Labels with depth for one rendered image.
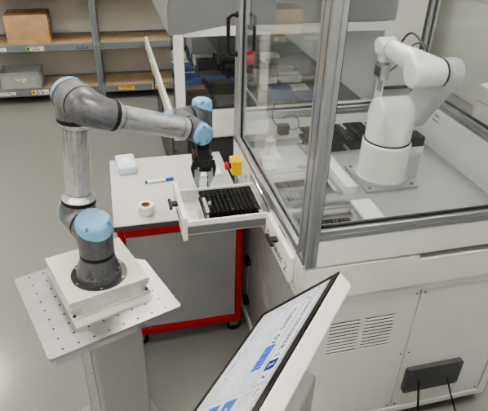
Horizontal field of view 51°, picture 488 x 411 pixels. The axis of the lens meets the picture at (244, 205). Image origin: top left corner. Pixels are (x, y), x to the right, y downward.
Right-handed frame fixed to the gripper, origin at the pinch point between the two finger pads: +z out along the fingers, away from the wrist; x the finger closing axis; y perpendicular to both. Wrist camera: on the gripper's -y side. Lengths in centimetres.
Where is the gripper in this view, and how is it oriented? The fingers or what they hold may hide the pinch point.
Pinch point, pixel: (203, 185)
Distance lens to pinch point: 206.6
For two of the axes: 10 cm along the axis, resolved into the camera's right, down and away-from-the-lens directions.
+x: -9.7, 1.0, -2.3
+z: -0.4, 8.5, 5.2
